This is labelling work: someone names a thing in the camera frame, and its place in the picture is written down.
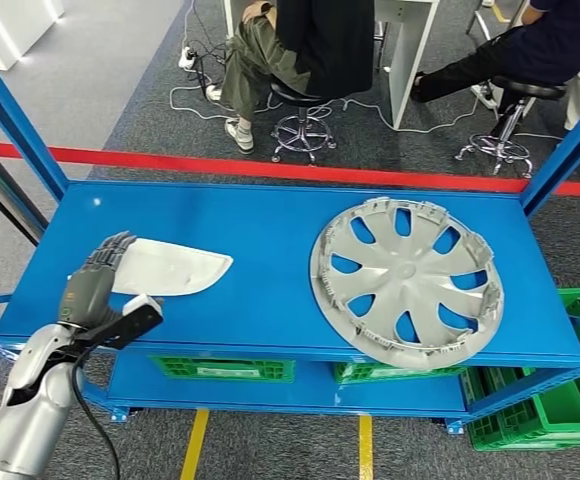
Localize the black floor cable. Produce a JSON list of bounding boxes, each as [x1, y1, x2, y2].
[[190, 39, 221, 101]]

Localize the blue metal shelf rack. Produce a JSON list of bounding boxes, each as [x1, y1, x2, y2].
[[0, 33, 580, 439]]

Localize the white curved plastic part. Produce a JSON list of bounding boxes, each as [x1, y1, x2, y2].
[[111, 238, 234, 298]]

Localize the red barrier belt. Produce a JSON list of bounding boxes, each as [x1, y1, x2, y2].
[[0, 140, 580, 200]]

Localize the grey wheel hubcap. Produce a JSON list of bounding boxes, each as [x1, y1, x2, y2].
[[309, 196, 505, 372]]

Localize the black round stool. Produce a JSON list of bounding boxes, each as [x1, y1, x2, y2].
[[269, 79, 337, 166], [455, 74, 566, 179]]

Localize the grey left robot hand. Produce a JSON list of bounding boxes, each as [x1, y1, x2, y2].
[[58, 231, 138, 331]]

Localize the chrome barrier stanchion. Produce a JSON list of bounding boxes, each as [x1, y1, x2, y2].
[[0, 125, 48, 248]]

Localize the white floor cable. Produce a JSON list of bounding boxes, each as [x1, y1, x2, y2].
[[169, 82, 481, 135]]

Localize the white plinth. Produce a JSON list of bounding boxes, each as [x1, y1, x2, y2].
[[0, 0, 65, 71]]

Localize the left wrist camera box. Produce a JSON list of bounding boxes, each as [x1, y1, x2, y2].
[[75, 294, 165, 352]]

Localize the green plastic crate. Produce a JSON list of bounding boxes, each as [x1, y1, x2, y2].
[[462, 288, 580, 452], [334, 360, 466, 386], [150, 356, 296, 384]]

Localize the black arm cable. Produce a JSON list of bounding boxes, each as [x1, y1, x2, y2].
[[71, 344, 121, 480]]

